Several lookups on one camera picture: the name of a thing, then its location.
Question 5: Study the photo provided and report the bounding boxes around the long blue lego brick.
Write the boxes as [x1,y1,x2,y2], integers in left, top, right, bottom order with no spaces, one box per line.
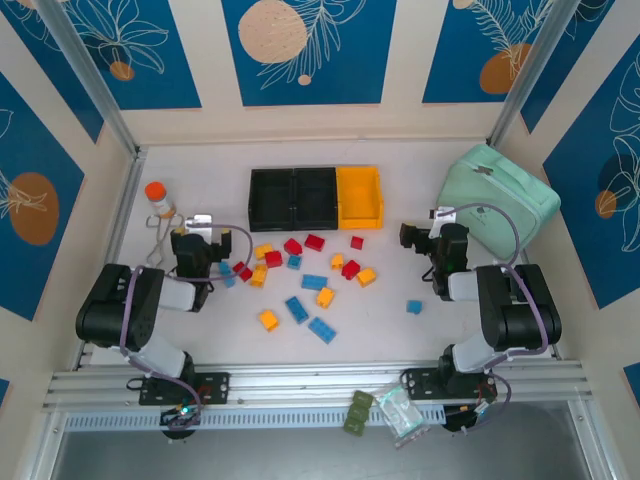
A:
[284,296,310,325]
[307,316,338,345]

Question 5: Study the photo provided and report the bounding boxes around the metal tongs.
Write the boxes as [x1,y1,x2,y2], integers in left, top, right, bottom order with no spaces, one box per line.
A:
[144,213,185,266]

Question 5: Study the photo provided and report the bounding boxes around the orange capped pill bottle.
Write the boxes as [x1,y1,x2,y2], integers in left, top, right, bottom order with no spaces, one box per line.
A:
[144,181,177,219]

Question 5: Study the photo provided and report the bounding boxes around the yellow plastic bin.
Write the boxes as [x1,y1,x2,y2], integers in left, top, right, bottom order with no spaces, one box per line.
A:
[335,164,386,231]

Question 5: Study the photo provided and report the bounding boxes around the black plastic bin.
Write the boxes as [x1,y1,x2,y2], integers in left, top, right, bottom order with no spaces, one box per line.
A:
[292,166,339,231]
[248,168,296,234]

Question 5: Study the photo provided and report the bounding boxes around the mint green zipper bag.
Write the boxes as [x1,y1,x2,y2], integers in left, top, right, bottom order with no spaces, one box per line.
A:
[436,143,562,261]

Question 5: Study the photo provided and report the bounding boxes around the black base electronics module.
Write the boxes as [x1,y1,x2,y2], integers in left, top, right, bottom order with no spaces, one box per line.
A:
[159,403,204,442]
[444,402,496,436]

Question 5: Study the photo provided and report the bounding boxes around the clear plastic zip bag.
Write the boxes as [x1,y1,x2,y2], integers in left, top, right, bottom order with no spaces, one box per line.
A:
[374,383,431,449]

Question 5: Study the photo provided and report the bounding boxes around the olive green block strip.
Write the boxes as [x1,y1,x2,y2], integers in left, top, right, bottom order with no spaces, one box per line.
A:
[342,389,375,435]

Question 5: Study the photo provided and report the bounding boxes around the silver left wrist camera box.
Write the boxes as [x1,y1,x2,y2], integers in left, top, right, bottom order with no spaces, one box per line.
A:
[184,213,216,237]

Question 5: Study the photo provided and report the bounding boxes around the aluminium side rail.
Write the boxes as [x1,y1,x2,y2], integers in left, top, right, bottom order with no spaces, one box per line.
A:
[72,149,147,371]

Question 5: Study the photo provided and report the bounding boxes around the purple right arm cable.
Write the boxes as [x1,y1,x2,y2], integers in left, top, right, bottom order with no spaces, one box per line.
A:
[437,202,551,434]

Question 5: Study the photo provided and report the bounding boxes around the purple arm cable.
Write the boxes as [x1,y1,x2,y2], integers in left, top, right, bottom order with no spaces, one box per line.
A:
[437,202,551,434]
[121,224,254,431]

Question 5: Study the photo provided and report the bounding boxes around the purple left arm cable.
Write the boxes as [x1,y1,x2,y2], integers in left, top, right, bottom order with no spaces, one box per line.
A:
[121,224,254,431]

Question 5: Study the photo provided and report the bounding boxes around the aluminium cross rail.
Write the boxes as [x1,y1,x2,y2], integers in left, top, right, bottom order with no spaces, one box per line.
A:
[42,359,594,411]

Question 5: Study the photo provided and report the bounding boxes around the white slotted cable duct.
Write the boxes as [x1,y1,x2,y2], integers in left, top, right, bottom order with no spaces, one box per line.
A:
[63,404,446,432]

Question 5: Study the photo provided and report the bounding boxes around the aluminium frame post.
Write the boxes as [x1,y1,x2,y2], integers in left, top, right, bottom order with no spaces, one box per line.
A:
[34,0,147,162]
[487,0,584,146]

